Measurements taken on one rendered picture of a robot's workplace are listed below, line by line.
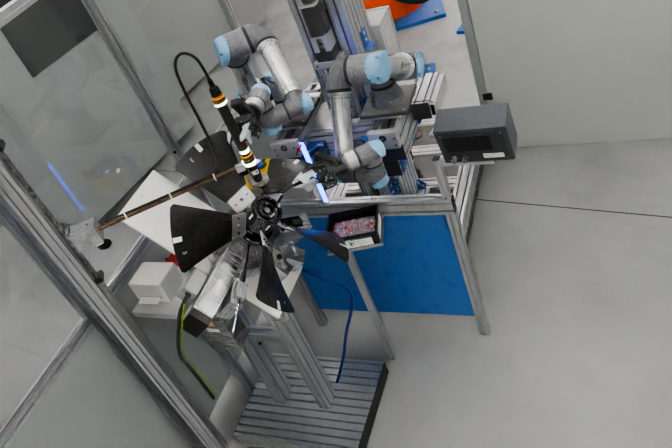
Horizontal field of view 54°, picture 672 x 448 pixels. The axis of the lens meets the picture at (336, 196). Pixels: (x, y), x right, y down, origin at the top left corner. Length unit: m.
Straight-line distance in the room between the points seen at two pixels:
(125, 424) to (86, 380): 0.30
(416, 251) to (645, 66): 1.71
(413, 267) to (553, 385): 0.77
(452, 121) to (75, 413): 1.76
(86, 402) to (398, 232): 1.42
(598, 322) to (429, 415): 0.87
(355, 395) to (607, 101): 2.16
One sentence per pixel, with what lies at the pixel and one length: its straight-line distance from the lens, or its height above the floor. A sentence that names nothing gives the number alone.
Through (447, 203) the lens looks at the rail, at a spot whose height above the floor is 0.84.
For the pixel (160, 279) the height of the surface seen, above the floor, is 0.97.
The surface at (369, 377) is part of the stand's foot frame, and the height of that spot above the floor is 0.08.
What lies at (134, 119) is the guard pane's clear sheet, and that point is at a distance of 2.97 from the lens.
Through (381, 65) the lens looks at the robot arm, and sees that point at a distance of 2.47.
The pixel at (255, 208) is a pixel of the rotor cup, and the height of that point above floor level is 1.25.
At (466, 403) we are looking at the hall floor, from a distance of 3.07.
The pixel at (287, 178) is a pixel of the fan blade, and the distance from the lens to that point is 2.50.
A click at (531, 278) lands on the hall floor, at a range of 3.46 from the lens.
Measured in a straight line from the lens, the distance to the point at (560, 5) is 3.76.
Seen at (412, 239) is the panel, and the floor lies 0.62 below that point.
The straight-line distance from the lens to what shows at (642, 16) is 3.80.
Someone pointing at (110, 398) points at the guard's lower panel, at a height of 0.67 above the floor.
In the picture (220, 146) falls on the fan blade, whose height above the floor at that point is 1.41.
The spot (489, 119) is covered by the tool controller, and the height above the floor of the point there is 1.24.
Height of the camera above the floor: 2.54
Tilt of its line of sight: 36 degrees down
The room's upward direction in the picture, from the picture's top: 23 degrees counter-clockwise
